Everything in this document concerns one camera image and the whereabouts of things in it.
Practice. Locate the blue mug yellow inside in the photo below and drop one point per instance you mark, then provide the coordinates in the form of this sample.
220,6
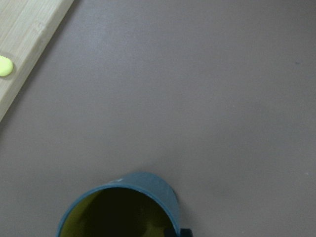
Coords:
138,204

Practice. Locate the yellow plastic knife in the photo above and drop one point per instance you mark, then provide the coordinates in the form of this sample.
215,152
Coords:
6,66

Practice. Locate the bamboo cutting board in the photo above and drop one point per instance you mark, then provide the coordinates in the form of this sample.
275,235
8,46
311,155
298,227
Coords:
26,27

